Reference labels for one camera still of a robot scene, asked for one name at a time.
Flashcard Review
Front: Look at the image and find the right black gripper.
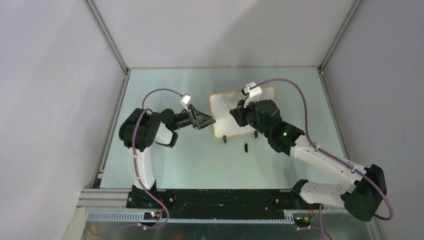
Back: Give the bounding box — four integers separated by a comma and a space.
231, 97, 271, 138

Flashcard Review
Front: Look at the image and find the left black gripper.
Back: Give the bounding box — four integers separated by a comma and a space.
171, 104, 216, 131

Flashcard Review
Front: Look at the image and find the silver whiteboard marker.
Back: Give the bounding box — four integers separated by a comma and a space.
221, 102, 233, 110

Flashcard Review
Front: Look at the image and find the yellow framed whiteboard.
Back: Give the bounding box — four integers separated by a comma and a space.
209, 86, 276, 140

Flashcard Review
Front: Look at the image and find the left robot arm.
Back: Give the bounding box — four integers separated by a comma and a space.
118, 104, 216, 208

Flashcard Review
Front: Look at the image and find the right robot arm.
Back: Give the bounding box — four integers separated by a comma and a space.
229, 99, 387, 222

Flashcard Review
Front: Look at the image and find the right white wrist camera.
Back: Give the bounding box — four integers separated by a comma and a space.
240, 82, 262, 106

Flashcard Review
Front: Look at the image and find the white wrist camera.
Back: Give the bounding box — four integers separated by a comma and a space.
240, 82, 262, 106
180, 94, 191, 105

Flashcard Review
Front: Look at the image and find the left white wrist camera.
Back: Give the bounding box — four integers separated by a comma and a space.
180, 94, 191, 105

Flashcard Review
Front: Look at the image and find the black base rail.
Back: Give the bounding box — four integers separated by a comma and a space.
126, 187, 309, 220

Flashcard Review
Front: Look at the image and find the white perforated cable tray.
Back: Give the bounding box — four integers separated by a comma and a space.
86, 210, 295, 224

